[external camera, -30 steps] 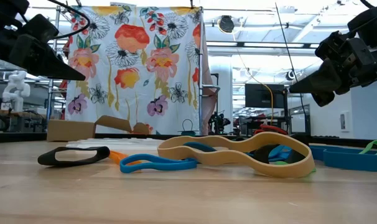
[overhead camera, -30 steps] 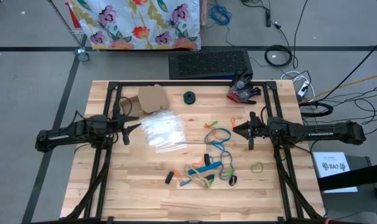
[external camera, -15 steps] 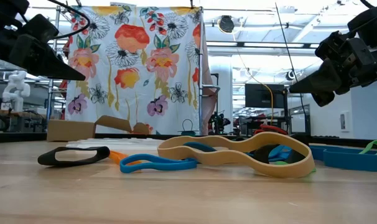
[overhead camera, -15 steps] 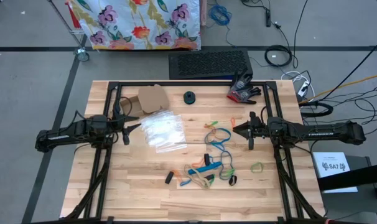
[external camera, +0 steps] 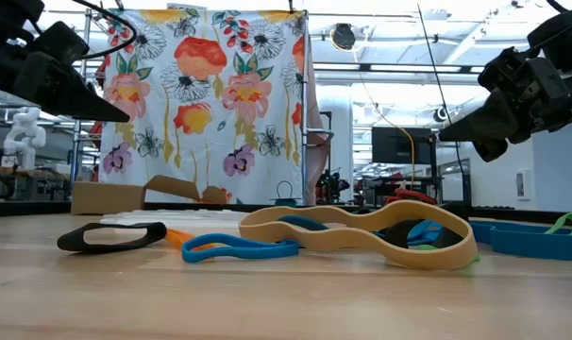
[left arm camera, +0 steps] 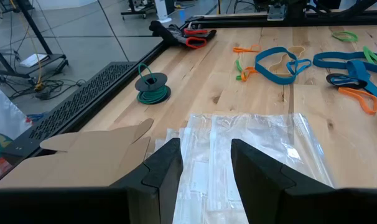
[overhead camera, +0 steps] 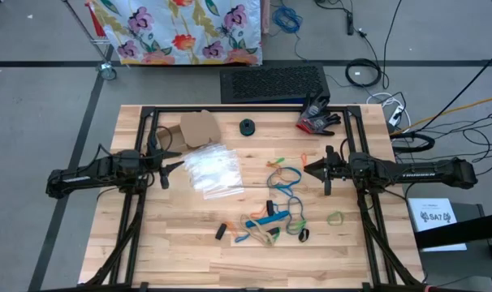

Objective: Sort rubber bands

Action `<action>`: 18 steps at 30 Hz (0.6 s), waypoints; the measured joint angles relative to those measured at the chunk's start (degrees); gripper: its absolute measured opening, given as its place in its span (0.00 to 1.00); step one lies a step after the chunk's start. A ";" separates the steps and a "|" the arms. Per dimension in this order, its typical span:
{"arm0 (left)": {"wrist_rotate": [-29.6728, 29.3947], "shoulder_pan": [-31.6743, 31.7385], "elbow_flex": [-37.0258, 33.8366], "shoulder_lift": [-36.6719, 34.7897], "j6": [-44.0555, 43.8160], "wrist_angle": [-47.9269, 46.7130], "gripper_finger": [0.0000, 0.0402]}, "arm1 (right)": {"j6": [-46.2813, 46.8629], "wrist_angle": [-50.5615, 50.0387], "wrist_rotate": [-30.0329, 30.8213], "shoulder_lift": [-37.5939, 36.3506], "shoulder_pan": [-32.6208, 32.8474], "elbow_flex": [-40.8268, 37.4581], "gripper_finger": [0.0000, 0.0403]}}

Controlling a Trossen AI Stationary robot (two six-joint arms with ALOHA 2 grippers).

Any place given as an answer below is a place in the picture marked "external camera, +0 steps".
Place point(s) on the orange rubber band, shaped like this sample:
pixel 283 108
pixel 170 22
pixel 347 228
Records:
pixel 177 237

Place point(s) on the black monitor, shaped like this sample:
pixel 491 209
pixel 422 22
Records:
pixel 399 146

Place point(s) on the black red work glove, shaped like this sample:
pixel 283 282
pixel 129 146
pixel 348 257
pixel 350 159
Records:
pixel 408 194

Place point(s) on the wide dark blue rubber band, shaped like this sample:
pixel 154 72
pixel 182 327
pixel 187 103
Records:
pixel 526 248

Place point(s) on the green rubber band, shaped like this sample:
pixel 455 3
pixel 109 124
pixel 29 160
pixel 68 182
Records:
pixel 426 247
pixel 557 223

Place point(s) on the white floral cloth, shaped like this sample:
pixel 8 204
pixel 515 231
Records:
pixel 196 118

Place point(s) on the thin light blue rubber band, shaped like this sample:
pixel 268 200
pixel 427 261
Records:
pixel 276 249

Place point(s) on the round black ceiling fixture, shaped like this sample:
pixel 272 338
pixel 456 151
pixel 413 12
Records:
pixel 441 114

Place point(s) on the black table frame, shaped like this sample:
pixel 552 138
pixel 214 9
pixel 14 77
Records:
pixel 31 208

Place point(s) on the wide black rubber band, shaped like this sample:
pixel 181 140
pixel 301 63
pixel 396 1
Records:
pixel 111 245

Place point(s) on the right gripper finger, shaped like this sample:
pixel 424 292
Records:
pixel 492 150
pixel 489 123

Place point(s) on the background workbench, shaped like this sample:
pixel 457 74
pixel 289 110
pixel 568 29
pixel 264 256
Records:
pixel 31 172

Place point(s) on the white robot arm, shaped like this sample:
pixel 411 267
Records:
pixel 24 137

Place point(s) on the large tan rubber band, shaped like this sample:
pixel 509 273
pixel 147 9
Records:
pixel 324 241

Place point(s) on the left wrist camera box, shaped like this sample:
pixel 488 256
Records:
pixel 62 45

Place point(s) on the white wall panel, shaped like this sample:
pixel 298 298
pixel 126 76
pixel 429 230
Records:
pixel 521 184

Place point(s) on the dark background equipment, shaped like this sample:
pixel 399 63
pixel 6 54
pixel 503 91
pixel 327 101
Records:
pixel 331 186

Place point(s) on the open cardboard box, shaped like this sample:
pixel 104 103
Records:
pixel 106 198

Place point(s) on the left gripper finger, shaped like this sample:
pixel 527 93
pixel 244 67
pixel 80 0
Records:
pixel 69 94

